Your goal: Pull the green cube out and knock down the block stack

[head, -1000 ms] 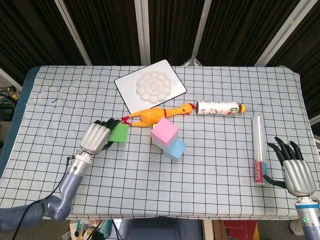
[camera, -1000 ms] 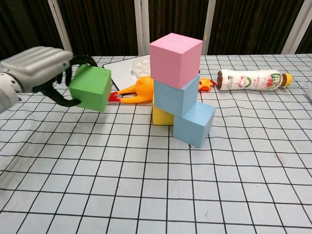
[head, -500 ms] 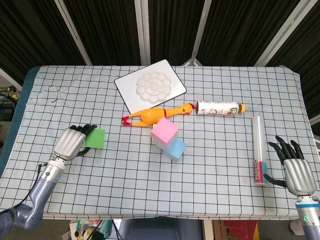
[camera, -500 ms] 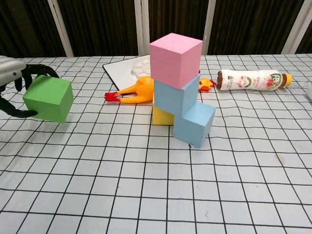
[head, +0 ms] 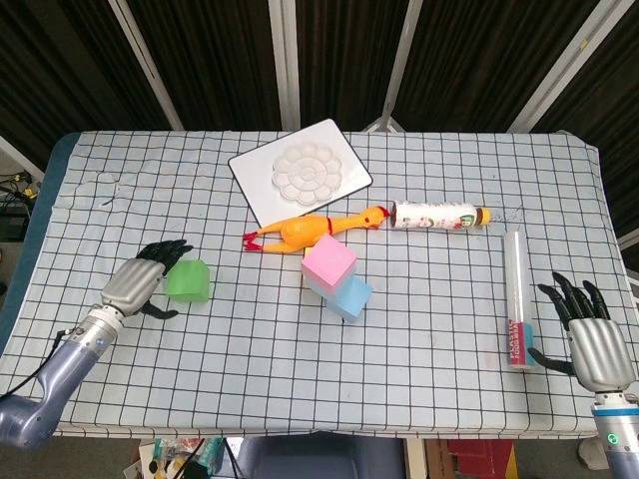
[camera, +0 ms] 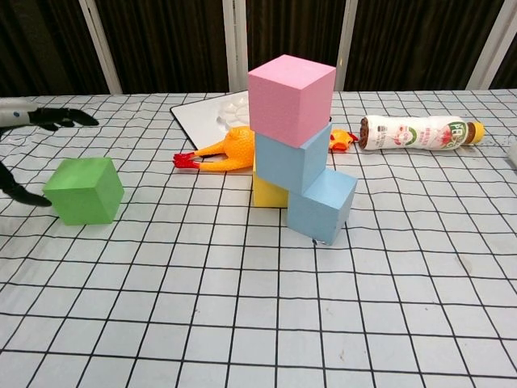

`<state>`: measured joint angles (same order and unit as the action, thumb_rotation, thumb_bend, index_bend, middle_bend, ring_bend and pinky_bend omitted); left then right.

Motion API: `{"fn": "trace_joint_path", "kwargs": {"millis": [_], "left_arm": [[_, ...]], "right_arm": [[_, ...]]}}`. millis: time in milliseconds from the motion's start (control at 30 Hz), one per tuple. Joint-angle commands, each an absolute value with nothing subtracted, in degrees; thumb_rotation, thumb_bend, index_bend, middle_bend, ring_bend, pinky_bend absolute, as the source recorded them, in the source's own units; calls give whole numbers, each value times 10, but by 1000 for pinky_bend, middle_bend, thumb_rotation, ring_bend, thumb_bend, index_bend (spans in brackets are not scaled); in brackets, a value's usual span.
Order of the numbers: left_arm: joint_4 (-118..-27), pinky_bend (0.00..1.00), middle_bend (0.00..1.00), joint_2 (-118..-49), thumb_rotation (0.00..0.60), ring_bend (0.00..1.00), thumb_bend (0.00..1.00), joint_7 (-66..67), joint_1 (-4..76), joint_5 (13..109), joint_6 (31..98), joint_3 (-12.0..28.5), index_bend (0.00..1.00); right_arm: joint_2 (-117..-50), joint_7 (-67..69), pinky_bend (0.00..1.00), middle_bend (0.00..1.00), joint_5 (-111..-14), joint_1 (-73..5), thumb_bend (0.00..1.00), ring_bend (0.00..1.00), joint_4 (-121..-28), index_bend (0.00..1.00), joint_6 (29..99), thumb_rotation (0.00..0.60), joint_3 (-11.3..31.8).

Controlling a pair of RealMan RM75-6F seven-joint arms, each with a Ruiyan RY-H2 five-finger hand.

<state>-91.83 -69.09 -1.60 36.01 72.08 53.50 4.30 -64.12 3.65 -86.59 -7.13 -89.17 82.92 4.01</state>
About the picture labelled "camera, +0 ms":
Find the white labelled drink bottle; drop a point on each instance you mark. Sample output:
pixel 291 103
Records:
pixel 412 135

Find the white metal frame pole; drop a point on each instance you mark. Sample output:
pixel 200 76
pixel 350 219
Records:
pixel 345 28
pixel 101 48
pixel 238 44
pixel 497 44

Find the white paint palette tray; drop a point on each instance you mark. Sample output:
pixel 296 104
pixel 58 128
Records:
pixel 198 119

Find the dark brown curtain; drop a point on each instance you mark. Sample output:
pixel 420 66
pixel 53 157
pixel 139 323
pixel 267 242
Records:
pixel 173 44

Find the blue foam cube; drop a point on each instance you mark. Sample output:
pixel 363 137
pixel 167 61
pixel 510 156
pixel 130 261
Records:
pixel 315 214
pixel 278 161

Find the white flower paint palette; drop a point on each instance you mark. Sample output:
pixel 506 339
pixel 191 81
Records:
pixel 234 115

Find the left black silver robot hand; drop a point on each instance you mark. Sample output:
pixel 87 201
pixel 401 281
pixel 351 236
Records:
pixel 60 117

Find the green foam cube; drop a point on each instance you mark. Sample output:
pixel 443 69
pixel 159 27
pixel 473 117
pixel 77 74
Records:
pixel 81 194

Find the white checkered tablecloth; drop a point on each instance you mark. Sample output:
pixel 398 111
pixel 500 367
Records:
pixel 242 303

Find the pink foam cube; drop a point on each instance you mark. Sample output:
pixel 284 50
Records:
pixel 282 105

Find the yellow foam cube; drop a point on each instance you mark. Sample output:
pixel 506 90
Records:
pixel 268 194

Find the yellow rubber chicken toy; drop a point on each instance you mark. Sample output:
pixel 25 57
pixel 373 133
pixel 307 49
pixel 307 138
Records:
pixel 236 151

